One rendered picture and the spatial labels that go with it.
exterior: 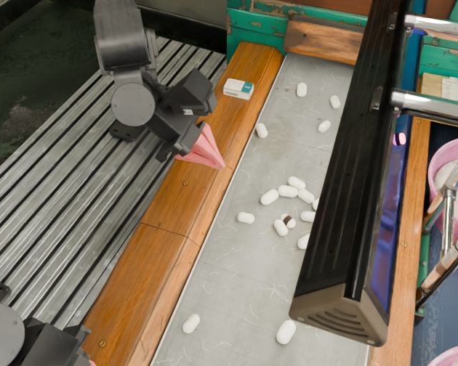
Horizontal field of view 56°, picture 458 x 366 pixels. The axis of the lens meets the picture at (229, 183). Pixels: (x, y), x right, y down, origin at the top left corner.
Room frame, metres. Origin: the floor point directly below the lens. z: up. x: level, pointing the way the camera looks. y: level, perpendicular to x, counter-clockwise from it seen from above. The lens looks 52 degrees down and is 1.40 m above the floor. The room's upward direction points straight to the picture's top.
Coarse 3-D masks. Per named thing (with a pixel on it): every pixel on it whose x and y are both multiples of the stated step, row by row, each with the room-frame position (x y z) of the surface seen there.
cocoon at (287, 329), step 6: (282, 324) 0.23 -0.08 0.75; (288, 324) 0.23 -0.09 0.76; (294, 324) 0.23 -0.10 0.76; (282, 330) 0.22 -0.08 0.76; (288, 330) 0.22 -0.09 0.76; (294, 330) 0.22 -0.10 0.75; (276, 336) 0.22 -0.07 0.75; (282, 336) 0.21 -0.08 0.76; (288, 336) 0.21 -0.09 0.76; (282, 342) 0.21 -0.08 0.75
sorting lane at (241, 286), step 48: (288, 96) 0.77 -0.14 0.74; (288, 144) 0.62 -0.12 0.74; (240, 192) 0.49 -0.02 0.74; (240, 240) 0.39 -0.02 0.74; (288, 240) 0.39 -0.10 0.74; (192, 288) 0.30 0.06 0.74; (240, 288) 0.30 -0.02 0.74; (288, 288) 0.30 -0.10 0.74; (192, 336) 0.22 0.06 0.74; (240, 336) 0.22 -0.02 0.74; (336, 336) 0.22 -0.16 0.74
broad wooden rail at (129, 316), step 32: (256, 64) 0.86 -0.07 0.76; (224, 96) 0.74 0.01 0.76; (256, 96) 0.75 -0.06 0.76; (224, 128) 0.64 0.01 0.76; (224, 160) 0.56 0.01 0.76; (160, 192) 0.48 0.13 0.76; (192, 192) 0.48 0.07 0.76; (224, 192) 0.49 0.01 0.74; (160, 224) 0.41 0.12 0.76; (192, 224) 0.41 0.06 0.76; (128, 256) 0.34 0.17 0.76; (160, 256) 0.34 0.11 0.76; (192, 256) 0.35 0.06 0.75; (128, 288) 0.29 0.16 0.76; (160, 288) 0.29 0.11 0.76; (96, 320) 0.24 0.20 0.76; (128, 320) 0.24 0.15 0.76; (160, 320) 0.24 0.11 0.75; (96, 352) 0.19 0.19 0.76; (128, 352) 0.19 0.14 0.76
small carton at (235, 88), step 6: (228, 78) 0.78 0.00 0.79; (228, 84) 0.76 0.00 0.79; (234, 84) 0.76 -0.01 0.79; (240, 84) 0.76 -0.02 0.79; (246, 84) 0.76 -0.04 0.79; (252, 84) 0.76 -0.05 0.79; (228, 90) 0.75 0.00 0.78; (234, 90) 0.74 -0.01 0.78; (240, 90) 0.74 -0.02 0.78; (246, 90) 0.74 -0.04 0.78; (252, 90) 0.76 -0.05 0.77; (234, 96) 0.74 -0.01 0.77; (240, 96) 0.74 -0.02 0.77; (246, 96) 0.73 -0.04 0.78
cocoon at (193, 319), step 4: (192, 316) 0.25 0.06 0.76; (196, 316) 0.25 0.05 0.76; (188, 320) 0.24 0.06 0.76; (192, 320) 0.24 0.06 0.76; (196, 320) 0.24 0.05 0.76; (184, 324) 0.23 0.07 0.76; (188, 324) 0.23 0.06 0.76; (192, 324) 0.23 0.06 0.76; (196, 324) 0.23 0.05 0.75; (184, 328) 0.23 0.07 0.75; (188, 328) 0.23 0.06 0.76; (192, 328) 0.23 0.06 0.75; (188, 332) 0.22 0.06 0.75
